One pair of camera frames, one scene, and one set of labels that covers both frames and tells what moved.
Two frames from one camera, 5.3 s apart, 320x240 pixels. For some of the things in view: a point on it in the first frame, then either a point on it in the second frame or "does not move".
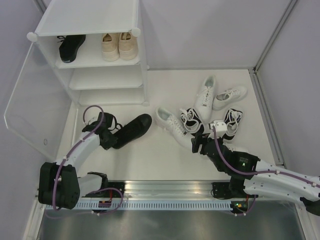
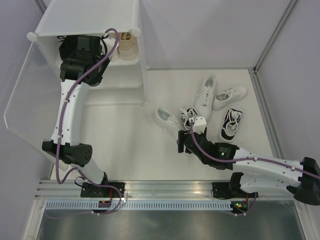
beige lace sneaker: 128,46 does not move
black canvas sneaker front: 132,130 → 96,77
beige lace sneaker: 110,47 does not move
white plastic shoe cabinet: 93,81 does not move
